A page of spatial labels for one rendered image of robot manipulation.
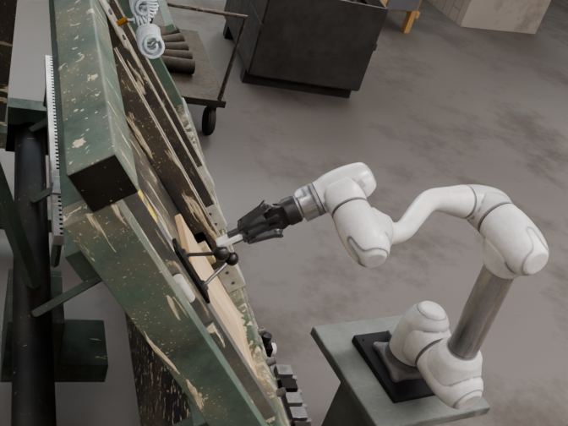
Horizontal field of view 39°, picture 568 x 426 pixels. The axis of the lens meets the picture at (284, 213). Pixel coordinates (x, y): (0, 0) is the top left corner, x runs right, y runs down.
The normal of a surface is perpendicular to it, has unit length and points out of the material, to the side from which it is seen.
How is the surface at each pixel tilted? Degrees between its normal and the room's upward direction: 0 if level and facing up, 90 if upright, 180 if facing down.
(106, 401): 0
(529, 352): 0
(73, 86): 36
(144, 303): 90
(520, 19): 90
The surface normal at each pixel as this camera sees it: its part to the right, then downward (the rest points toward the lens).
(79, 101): -0.32, -0.69
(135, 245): 0.25, 0.59
